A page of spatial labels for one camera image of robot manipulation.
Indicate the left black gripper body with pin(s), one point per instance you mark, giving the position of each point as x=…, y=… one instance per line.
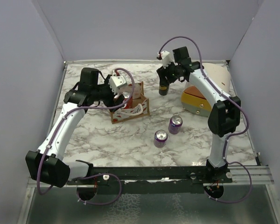
x=105, y=94

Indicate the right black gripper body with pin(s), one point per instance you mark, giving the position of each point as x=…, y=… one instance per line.
x=172, y=67

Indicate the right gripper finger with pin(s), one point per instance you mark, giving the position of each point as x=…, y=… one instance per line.
x=172, y=77
x=162, y=76

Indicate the red cola can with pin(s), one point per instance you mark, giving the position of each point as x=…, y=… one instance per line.
x=128, y=101

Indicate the black and yellow can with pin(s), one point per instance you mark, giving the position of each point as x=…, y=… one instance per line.
x=163, y=89

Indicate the watermelon canvas tote bag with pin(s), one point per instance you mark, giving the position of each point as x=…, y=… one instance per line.
x=131, y=94

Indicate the purple can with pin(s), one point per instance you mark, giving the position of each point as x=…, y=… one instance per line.
x=175, y=124
x=160, y=138

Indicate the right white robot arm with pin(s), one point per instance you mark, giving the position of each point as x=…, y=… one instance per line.
x=225, y=110

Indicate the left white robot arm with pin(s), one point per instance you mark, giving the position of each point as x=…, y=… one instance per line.
x=46, y=163

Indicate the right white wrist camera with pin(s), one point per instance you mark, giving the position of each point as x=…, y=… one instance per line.
x=165, y=58

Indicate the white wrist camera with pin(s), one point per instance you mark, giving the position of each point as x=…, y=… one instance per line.
x=116, y=83
x=165, y=58

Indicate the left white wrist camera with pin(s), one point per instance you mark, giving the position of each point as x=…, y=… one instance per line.
x=116, y=83

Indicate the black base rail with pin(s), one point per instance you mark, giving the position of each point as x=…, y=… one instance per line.
x=153, y=180

